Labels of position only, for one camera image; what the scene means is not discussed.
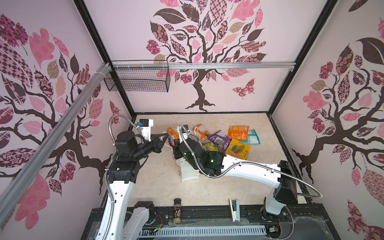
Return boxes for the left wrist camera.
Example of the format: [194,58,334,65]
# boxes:
[137,119,154,142]

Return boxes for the left aluminium rail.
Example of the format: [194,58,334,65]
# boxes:
[1,63,111,224]

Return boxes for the white slotted cable duct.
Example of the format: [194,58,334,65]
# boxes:
[138,226,267,239]

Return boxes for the teal white snack packet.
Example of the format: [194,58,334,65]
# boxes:
[240,129,260,145]

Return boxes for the aluminium rail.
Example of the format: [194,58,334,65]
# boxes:
[1,63,111,224]
[113,61,296,70]

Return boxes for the white paper bag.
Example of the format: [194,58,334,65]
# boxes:
[170,145,200,182]

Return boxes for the yellow orange mango snack bag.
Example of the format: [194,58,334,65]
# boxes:
[225,139,251,160]

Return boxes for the green Fox's bag upper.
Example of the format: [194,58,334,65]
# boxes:
[203,142,222,152]

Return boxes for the purple snack packet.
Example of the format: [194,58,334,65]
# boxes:
[207,131,232,150]

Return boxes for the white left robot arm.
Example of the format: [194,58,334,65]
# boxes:
[96,131,168,240]

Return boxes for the orange snack packet far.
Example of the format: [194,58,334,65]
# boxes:
[228,126,249,141]

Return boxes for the spice bottle black cap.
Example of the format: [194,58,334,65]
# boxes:
[173,198,182,224]

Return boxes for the back aluminium rail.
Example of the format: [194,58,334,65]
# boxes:
[113,61,296,70]

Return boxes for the orange white snack packet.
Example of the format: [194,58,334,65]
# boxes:
[193,124,212,143]

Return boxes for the black wire basket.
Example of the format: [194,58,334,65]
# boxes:
[104,60,171,93]

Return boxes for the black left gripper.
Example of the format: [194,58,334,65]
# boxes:
[132,132,169,161]

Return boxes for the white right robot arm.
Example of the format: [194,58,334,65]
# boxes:
[179,139,298,216]

